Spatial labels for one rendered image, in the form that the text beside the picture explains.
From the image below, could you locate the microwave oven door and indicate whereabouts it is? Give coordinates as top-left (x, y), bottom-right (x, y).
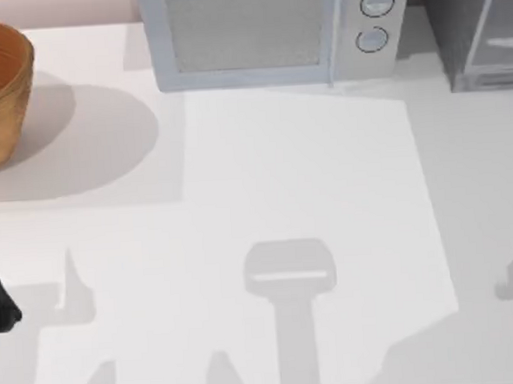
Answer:
top-left (135, 0), bottom-right (349, 95)

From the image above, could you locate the pale microwave oven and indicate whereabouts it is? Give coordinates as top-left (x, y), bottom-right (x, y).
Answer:
top-left (134, 0), bottom-right (418, 100)

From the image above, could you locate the round microwave knob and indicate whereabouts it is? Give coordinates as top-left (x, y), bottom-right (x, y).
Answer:
top-left (354, 23), bottom-right (391, 56)
top-left (359, 0), bottom-right (397, 19)

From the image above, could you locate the grey cabinet with dark inside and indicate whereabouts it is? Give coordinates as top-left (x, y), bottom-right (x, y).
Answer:
top-left (416, 0), bottom-right (513, 96)

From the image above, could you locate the microwave door handle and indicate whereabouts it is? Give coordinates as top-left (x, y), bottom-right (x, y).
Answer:
top-left (323, 0), bottom-right (349, 89)

